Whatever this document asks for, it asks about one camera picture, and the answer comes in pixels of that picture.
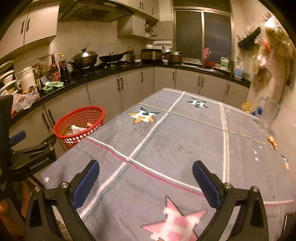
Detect dark bottle yellow cap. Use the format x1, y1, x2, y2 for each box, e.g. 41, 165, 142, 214
59, 53, 70, 86

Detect crumpled bag on counter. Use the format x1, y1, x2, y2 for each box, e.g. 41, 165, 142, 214
12, 91, 40, 112

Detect clear glass pitcher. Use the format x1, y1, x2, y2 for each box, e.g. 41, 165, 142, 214
258, 96, 280, 132

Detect black wok with lid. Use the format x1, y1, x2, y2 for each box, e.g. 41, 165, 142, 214
67, 43, 98, 70

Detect steel pot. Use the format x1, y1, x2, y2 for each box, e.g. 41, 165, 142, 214
168, 51, 183, 64

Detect blue object on floor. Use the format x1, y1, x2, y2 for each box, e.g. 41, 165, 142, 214
252, 106, 262, 118

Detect orange peel scraps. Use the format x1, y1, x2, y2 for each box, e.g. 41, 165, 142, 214
267, 135, 278, 150

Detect yellow plastic bag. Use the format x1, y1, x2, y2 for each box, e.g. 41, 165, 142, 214
241, 101, 254, 113

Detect soy sauce bottle red label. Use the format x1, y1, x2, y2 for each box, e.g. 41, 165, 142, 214
51, 54, 60, 81

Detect black frying pan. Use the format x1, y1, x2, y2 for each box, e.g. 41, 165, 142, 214
99, 48, 133, 63

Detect grey patterned tablecloth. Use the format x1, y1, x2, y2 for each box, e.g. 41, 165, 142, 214
40, 88, 295, 240

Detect knotted white plastic bag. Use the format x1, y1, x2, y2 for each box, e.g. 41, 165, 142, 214
69, 125, 87, 135

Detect green cloth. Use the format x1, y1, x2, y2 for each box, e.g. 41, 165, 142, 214
42, 81, 64, 92

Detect dark rice cooker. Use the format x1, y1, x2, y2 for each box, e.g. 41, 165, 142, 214
141, 49, 162, 64

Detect range hood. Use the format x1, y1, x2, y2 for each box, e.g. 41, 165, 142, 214
58, 0, 134, 23

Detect white detergent jug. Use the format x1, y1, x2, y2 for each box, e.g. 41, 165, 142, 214
220, 57, 230, 71

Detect pink cloth at window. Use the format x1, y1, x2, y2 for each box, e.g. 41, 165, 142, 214
202, 48, 211, 62

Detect red plastic mesh basket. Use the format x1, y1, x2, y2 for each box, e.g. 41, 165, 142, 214
53, 106, 105, 150

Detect white bucket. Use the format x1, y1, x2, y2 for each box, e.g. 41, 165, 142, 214
18, 66, 36, 90

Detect left hand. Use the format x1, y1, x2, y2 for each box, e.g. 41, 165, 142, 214
1, 182, 31, 237

